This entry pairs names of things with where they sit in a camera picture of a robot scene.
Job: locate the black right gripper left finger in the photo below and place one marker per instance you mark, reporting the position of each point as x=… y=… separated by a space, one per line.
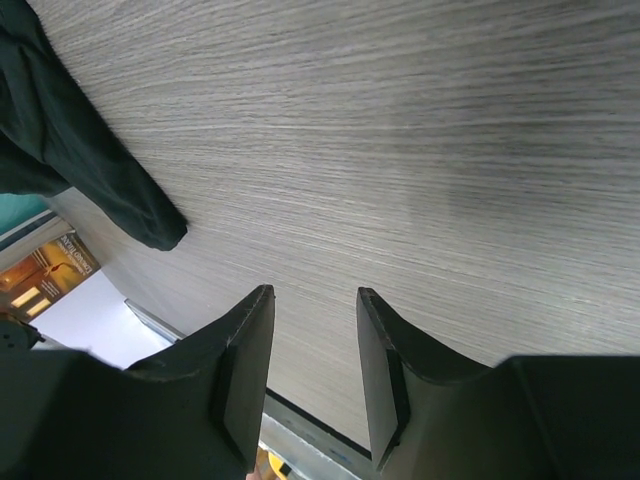
x=190 y=411

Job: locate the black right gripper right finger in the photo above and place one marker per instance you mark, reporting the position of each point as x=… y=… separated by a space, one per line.
x=434 y=413

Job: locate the orange brown cover book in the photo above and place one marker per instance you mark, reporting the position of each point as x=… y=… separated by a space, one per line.
x=34 y=283

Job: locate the black t shirt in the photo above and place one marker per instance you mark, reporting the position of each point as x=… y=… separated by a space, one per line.
x=54 y=139

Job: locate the teal plastic cutting board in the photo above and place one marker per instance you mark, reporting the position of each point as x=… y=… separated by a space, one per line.
x=16 y=209

